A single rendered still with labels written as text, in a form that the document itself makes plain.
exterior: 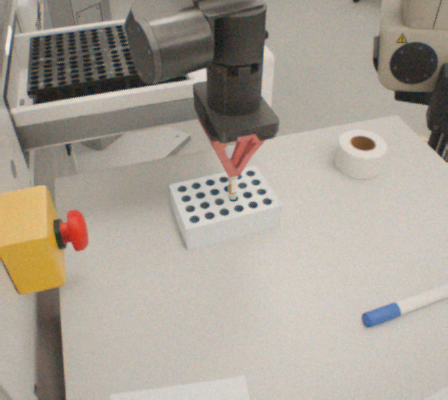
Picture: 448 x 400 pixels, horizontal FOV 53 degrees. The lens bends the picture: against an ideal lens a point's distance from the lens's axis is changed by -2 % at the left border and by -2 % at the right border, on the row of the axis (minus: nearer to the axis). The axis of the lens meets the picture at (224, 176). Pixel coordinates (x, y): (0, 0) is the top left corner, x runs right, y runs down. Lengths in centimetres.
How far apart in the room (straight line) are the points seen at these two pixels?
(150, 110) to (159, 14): 24
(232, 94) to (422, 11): 70
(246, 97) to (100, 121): 24
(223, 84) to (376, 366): 32
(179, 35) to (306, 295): 32
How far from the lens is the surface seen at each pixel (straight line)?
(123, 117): 62
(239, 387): 46
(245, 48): 43
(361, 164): 68
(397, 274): 59
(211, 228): 56
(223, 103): 46
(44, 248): 42
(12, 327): 44
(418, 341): 54
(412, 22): 109
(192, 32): 40
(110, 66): 67
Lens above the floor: 120
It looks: 41 degrees down
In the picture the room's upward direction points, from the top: straight up
